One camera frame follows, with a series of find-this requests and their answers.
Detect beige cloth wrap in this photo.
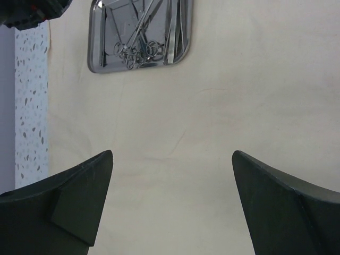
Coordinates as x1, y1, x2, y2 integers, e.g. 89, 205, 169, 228
48, 1, 339, 254

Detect steel instrument tray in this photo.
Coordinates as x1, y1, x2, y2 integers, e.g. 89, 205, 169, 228
87, 0, 193, 74

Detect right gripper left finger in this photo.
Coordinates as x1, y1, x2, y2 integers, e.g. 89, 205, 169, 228
1, 150, 114, 254

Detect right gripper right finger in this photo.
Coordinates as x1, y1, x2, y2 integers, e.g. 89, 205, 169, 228
232, 150, 339, 254

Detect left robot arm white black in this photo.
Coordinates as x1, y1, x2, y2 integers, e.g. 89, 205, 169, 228
1, 0, 72, 31

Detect steel surgical scissors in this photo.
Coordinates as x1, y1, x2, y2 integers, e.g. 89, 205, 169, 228
114, 1, 164, 70

